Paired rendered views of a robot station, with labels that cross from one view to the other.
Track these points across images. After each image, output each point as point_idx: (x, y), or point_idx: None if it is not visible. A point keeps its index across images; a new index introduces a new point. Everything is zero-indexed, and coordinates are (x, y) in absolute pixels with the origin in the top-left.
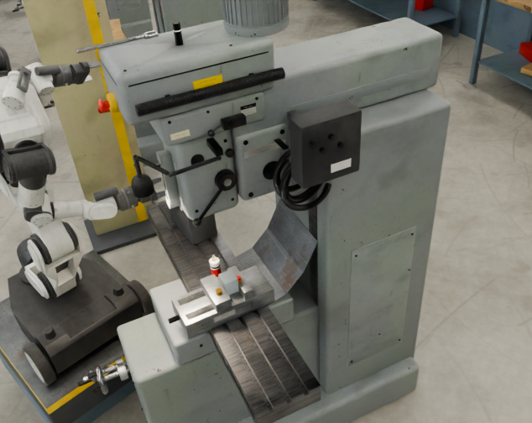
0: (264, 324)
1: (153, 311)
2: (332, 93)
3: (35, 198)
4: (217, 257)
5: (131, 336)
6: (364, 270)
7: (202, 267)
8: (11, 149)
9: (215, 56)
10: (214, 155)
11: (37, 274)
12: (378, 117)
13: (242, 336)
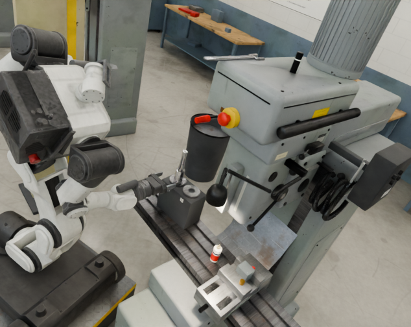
0: (268, 305)
1: (122, 278)
2: (352, 130)
3: (85, 194)
4: (207, 241)
5: (135, 314)
6: (313, 254)
7: (199, 251)
8: (80, 145)
9: (334, 91)
10: (282, 172)
11: (22, 249)
12: (369, 150)
13: (258, 319)
